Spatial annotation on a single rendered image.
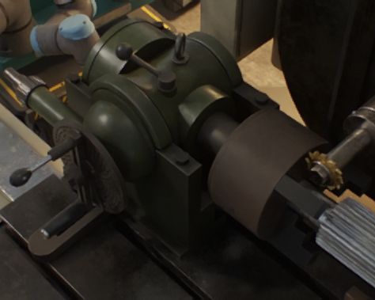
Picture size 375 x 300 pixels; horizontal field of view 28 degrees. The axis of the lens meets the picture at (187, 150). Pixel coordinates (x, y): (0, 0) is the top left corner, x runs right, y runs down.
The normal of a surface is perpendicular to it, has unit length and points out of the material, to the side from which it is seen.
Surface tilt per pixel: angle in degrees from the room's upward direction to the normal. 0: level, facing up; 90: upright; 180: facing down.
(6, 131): 0
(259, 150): 25
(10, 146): 0
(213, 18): 90
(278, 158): 20
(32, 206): 0
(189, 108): 31
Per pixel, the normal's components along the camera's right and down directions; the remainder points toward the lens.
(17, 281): 0.00, -0.65
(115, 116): -0.21, -0.39
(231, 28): -0.71, 0.53
